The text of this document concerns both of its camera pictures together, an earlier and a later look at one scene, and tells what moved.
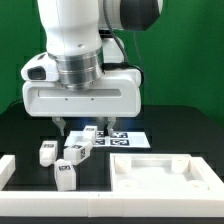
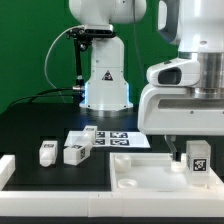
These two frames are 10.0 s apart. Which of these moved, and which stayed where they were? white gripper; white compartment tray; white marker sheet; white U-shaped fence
Moved: white gripper
Stayed: white U-shaped fence; white marker sheet; white compartment tray
